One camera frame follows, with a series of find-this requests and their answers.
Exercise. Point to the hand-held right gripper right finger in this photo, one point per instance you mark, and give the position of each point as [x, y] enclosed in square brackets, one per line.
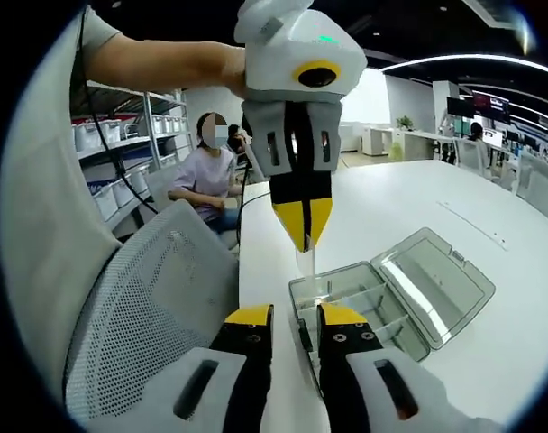
[377, 388]

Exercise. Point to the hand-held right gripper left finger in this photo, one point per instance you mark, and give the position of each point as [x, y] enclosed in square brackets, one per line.
[202, 388]

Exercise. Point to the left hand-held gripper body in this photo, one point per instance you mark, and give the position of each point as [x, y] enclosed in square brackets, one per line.
[292, 49]

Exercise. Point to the transparent grey guide fixture box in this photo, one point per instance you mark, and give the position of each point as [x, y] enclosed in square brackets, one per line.
[413, 288]

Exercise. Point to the clear plastic divider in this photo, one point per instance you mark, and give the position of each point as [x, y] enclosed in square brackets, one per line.
[306, 266]

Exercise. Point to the white low cabinet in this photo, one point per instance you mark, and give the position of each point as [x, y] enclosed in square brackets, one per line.
[400, 144]

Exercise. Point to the green potted plant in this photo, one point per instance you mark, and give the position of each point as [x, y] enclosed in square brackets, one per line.
[404, 123]

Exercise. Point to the grey mesh office chair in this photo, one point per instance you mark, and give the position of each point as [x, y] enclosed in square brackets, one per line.
[157, 293]

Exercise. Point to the metal shelf with white bins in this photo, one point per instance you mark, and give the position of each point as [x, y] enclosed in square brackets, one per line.
[134, 149]

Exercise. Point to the white office chair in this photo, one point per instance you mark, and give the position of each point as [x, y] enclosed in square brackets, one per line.
[542, 185]
[465, 158]

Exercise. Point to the white ceiling light strip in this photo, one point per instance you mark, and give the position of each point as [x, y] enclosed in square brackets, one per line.
[468, 61]

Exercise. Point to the person's grey shirt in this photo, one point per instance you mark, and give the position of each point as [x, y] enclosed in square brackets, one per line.
[44, 203]

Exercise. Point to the red wall screen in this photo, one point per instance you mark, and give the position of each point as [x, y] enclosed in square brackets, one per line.
[490, 106]

